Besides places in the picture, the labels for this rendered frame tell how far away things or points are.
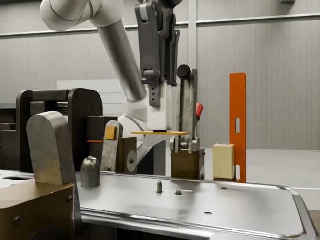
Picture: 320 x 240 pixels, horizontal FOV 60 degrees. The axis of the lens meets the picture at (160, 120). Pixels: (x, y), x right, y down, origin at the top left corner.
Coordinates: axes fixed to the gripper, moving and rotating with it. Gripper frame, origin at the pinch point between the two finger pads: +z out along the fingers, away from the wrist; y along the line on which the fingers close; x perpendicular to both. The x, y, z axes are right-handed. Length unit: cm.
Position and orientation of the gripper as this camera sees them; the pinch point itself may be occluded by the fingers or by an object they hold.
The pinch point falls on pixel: (159, 107)
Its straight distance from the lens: 42.6
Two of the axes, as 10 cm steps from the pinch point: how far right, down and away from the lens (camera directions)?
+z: 0.0, 10.0, 0.0
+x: 9.3, 0.0, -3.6
